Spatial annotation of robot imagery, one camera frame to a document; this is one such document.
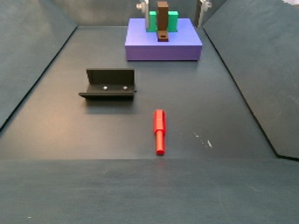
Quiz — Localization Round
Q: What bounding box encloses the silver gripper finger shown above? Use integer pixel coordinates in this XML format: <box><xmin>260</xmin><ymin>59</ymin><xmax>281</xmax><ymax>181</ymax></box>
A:
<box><xmin>134</xmin><ymin>0</ymin><xmax>149</xmax><ymax>28</ymax></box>
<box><xmin>194</xmin><ymin>0</ymin><xmax>212</xmax><ymax>27</ymax></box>

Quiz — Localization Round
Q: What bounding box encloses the red peg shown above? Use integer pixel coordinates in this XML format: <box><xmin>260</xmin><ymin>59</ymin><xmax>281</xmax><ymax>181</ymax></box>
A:
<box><xmin>153</xmin><ymin>109</ymin><xmax>165</xmax><ymax>156</ymax></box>

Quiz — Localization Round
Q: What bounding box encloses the purple base board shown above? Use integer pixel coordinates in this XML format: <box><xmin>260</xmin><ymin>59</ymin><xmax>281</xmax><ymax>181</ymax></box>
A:
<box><xmin>125</xmin><ymin>18</ymin><xmax>202</xmax><ymax>61</ymax></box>

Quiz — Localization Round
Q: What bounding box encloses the green block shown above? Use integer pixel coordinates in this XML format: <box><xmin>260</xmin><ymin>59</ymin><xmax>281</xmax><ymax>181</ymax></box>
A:
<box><xmin>166</xmin><ymin>11</ymin><xmax>178</xmax><ymax>32</ymax></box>
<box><xmin>146</xmin><ymin>11</ymin><xmax>157</xmax><ymax>32</ymax></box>

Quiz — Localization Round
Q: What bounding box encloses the brown L-shaped block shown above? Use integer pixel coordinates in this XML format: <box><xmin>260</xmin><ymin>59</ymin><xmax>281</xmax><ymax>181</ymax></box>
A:
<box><xmin>156</xmin><ymin>1</ymin><xmax>168</xmax><ymax>42</ymax></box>

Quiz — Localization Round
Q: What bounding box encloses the black angle bracket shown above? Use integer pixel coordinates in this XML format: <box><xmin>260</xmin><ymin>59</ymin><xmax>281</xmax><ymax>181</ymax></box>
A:
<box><xmin>78</xmin><ymin>68</ymin><xmax>136</xmax><ymax>100</ymax></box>

